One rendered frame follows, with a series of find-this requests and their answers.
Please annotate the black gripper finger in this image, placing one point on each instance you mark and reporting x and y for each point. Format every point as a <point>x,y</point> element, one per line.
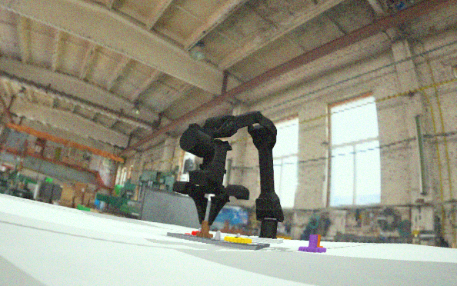
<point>201,203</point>
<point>217,204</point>

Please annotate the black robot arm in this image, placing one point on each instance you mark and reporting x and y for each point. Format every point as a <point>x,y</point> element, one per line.
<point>199,141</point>

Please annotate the brown gear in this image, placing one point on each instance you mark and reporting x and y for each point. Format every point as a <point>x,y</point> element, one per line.
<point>205,230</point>

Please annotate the purple gear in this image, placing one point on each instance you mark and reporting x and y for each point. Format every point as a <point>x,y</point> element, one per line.
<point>313,240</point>

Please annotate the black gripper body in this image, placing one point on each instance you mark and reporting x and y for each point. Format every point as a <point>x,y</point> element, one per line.
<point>238,191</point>

